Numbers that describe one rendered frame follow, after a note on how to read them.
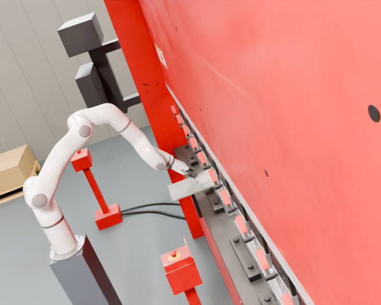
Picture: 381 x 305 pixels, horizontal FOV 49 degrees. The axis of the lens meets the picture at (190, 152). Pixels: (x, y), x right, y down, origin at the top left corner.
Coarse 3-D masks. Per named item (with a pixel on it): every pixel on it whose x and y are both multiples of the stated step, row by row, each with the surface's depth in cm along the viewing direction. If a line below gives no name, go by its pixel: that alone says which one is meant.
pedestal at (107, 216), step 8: (80, 152) 394; (88, 152) 396; (72, 160) 383; (80, 160) 384; (88, 160) 385; (80, 168) 387; (88, 168) 396; (88, 176) 399; (96, 184) 405; (96, 192) 407; (104, 200) 414; (104, 208) 416; (112, 208) 422; (96, 216) 418; (104, 216) 414; (112, 216) 413; (120, 216) 416; (96, 224) 413; (104, 224) 415; (112, 224) 417
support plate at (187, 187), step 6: (198, 174) 248; (186, 180) 246; (192, 180) 244; (210, 180) 237; (168, 186) 246; (174, 186) 244; (180, 186) 242; (186, 186) 240; (192, 186) 238; (198, 186) 236; (204, 186) 234; (210, 186) 233; (174, 192) 238; (180, 192) 236; (186, 192) 234; (192, 192) 232; (174, 198) 232; (180, 198) 232
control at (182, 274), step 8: (184, 248) 226; (184, 256) 221; (168, 264) 219; (176, 264) 219; (184, 264) 221; (192, 264) 210; (168, 272) 220; (176, 272) 209; (184, 272) 211; (192, 272) 212; (168, 280) 210; (176, 280) 211; (184, 280) 213; (192, 280) 214; (200, 280) 215; (176, 288) 213; (184, 288) 215
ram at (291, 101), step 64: (192, 0) 103; (256, 0) 60; (320, 0) 42; (192, 64) 142; (256, 64) 71; (320, 64) 48; (256, 128) 87; (320, 128) 54; (256, 192) 114; (320, 192) 63; (320, 256) 76
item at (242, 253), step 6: (240, 240) 199; (234, 246) 197; (240, 246) 195; (240, 252) 192; (246, 252) 190; (240, 258) 188; (246, 258) 187; (246, 264) 184; (246, 270) 181; (252, 270) 180; (258, 270) 179; (252, 276) 177; (258, 276) 177
